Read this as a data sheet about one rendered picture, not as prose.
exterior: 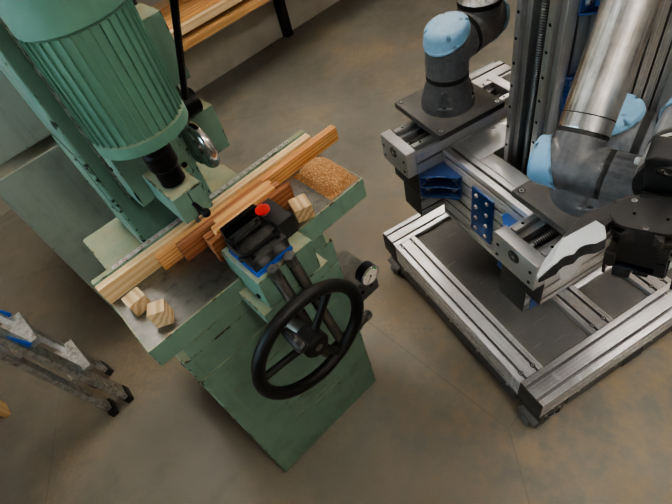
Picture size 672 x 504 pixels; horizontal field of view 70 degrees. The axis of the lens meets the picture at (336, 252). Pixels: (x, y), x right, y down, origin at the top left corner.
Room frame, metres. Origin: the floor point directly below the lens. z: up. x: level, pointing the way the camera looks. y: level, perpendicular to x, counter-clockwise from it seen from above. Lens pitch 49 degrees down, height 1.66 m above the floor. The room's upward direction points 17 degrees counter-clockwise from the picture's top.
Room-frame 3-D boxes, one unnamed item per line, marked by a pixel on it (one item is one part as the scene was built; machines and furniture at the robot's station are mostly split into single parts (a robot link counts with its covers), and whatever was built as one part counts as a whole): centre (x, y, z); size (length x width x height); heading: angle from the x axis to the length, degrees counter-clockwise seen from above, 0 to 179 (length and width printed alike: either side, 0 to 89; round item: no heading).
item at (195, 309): (0.76, 0.18, 0.87); 0.61 x 0.30 x 0.06; 120
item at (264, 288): (0.68, 0.13, 0.91); 0.15 x 0.14 x 0.09; 120
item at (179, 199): (0.84, 0.28, 1.03); 0.14 x 0.07 x 0.09; 30
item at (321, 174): (0.90, -0.03, 0.92); 0.14 x 0.09 x 0.04; 30
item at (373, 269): (0.77, -0.06, 0.65); 0.06 x 0.04 x 0.08; 120
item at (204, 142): (1.00, 0.23, 1.02); 0.12 x 0.03 x 0.12; 30
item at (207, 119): (1.06, 0.23, 1.02); 0.09 x 0.07 x 0.12; 120
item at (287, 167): (0.90, 0.14, 0.92); 0.54 x 0.02 x 0.04; 120
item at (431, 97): (1.15, -0.44, 0.87); 0.15 x 0.15 x 0.10
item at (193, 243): (0.83, 0.22, 0.92); 0.25 x 0.02 x 0.05; 120
